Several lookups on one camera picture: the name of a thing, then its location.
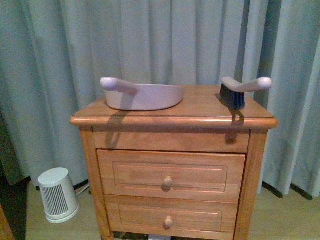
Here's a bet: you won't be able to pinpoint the white power cable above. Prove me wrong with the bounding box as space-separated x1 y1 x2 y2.
74 184 90 197

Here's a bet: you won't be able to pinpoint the wooden nightstand cabinet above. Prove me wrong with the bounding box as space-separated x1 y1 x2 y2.
70 85 278 240

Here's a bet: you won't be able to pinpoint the beige hand brush black bristles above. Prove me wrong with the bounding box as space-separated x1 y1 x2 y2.
219 77 272 110

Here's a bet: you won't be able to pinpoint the upper wooden drawer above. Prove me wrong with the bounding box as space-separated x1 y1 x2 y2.
97 150 246 203

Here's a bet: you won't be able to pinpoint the wooden drawer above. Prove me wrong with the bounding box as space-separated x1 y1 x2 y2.
97 150 246 203
105 195 238 233

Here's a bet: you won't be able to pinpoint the pale green curtain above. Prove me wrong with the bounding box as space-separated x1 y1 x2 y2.
0 0 320 197

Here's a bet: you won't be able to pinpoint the upper round wooden knob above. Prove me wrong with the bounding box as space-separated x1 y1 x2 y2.
161 176 174 192

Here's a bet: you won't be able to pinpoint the beige plastic dustpan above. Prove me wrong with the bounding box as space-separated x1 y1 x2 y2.
100 77 185 111

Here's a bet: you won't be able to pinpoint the lower wooden drawer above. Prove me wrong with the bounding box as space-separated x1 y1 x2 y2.
105 195 238 233

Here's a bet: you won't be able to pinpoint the lower round wooden knob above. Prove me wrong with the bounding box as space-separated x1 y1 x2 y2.
162 216 174 230

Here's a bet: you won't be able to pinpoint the round wooden knob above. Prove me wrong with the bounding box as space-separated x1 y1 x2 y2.
161 176 174 192
162 216 174 230

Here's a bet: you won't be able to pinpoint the white small heater fan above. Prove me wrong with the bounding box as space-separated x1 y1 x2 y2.
38 167 79 224

